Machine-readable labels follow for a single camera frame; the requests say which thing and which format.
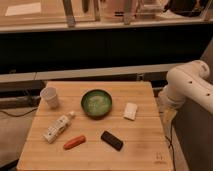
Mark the white sponge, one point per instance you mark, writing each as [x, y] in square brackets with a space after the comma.
[130, 111]

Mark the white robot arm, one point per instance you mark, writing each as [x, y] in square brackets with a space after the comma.
[188, 81]

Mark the green ceramic bowl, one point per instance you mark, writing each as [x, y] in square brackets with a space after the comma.
[96, 103]

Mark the black rectangular block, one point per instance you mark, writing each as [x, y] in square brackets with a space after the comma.
[112, 140]

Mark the white paper cup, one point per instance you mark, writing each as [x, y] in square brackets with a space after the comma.
[49, 95]

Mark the orange carrot toy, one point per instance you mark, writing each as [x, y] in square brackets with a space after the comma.
[74, 142]

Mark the white paper sheet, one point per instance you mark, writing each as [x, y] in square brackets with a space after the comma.
[23, 9]

